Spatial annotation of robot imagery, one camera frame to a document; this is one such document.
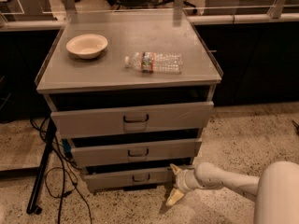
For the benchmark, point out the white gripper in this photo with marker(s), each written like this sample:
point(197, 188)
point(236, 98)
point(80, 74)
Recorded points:
point(186, 181)

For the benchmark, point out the grey bottom drawer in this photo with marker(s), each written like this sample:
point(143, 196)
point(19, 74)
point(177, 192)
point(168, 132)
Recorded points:
point(132, 178)

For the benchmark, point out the grey drawer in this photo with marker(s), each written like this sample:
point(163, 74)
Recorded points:
point(134, 119)
point(93, 153)
point(132, 178)

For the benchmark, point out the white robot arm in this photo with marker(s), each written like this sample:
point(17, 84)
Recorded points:
point(275, 192)

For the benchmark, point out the grey top drawer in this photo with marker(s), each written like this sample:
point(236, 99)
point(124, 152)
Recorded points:
point(134, 119)

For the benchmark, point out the grey middle drawer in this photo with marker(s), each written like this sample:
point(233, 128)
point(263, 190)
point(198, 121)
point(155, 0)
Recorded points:
point(93, 153)

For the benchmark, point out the grey drawer cabinet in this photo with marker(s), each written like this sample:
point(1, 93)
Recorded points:
point(70, 83)

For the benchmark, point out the clear plastic water bottle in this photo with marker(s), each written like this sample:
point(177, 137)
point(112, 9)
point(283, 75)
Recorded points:
point(155, 62)

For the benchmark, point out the black metal stand leg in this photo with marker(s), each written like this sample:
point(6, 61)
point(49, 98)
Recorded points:
point(32, 207)

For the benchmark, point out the white paper bowl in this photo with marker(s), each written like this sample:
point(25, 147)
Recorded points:
point(87, 46)

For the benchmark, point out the white horizontal rail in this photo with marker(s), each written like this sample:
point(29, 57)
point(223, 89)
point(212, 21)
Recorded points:
point(9, 26)

